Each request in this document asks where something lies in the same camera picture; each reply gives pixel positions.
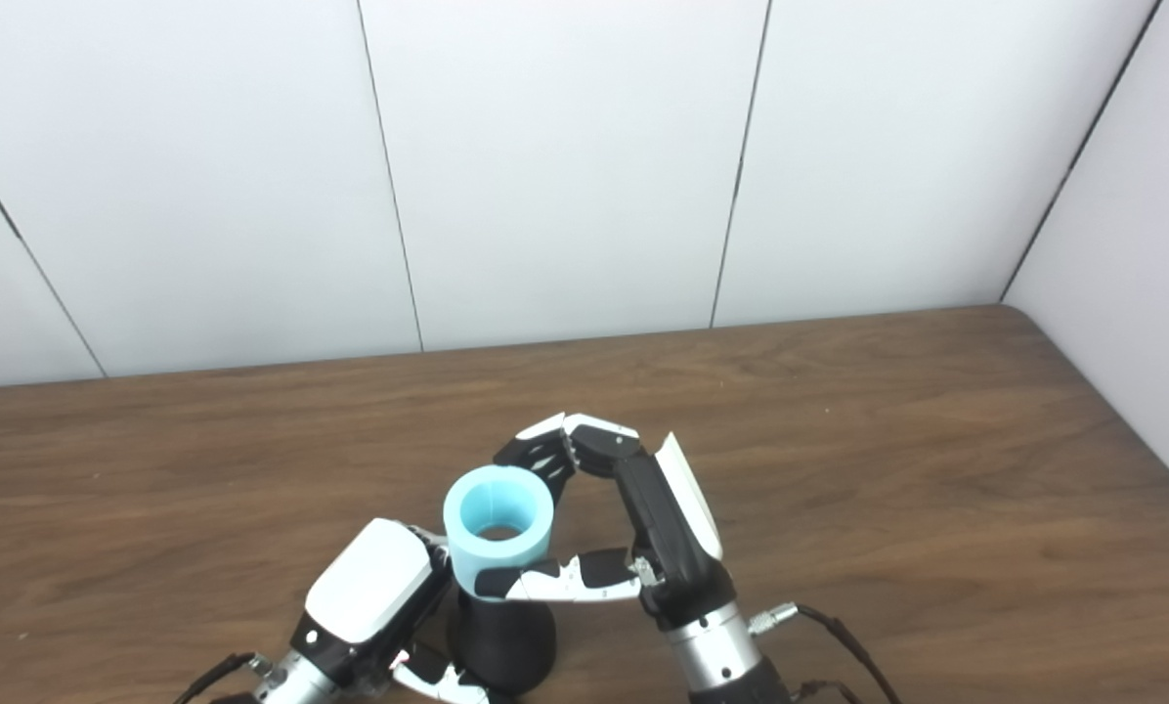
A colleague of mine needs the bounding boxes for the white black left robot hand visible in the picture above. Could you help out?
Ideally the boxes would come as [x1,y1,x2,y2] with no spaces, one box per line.
[289,518,493,704]

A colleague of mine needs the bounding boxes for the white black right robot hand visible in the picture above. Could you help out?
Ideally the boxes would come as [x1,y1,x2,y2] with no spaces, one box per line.
[474,412,739,632]

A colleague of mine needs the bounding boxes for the light-blue hose piece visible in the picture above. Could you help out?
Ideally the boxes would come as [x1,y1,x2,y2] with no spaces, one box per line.
[443,465,555,597]

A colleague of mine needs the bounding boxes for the black flared nozzle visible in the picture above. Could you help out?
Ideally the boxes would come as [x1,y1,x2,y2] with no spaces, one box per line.
[448,584,557,697]

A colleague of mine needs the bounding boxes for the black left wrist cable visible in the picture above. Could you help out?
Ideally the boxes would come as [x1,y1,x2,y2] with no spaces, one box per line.
[174,652,273,704]

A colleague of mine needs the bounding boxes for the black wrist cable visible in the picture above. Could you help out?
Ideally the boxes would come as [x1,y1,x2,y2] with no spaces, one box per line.
[174,652,273,704]
[749,603,903,704]

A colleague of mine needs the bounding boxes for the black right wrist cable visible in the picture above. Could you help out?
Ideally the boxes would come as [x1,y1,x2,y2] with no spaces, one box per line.
[749,603,903,704]

